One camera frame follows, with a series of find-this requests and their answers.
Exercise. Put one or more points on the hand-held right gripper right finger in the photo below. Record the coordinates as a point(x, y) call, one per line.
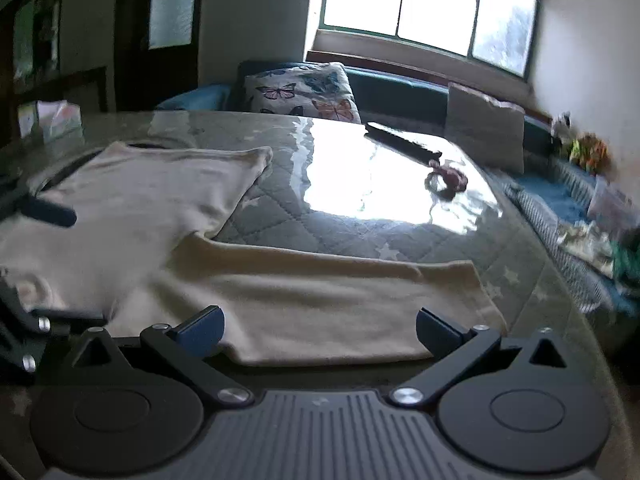
point(436, 331)

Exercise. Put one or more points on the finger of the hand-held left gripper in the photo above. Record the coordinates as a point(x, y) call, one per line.
point(50, 213)
point(60, 316)

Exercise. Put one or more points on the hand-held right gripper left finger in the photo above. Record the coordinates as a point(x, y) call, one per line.
point(202, 329)

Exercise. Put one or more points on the cream knit garment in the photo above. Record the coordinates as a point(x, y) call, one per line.
point(300, 290)

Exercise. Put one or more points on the tissue box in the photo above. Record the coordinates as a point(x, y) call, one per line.
point(55, 120)

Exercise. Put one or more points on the grey quilted star table cover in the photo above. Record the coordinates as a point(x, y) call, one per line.
point(515, 270)

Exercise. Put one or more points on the dark wooden cabinet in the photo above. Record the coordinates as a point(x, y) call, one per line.
point(75, 90)

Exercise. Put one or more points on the pale yellow cloth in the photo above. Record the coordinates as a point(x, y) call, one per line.
point(585, 247)

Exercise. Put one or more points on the dark wooden door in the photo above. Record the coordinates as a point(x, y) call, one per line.
point(132, 60)

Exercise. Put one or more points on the black remote control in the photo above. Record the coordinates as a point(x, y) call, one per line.
point(400, 142)

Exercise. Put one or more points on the green cloth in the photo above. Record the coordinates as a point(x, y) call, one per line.
point(627, 265)

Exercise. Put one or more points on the plain white pillow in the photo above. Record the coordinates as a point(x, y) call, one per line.
point(482, 127)

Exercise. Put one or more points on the clear plastic container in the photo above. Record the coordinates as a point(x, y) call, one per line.
point(610, 205)

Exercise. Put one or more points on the black and white plush toy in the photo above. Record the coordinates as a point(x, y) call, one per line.
point(562, 132)

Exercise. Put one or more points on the blue sofa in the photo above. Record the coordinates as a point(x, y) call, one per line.
point(395, 95)

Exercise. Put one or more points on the orange tiger plush toy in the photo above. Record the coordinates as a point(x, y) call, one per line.
point(599, 152)

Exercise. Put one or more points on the butterfly print pillow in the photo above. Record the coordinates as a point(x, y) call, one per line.
point(305, 92)

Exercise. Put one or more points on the green framed window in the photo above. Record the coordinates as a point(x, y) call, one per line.
point(430, 5)

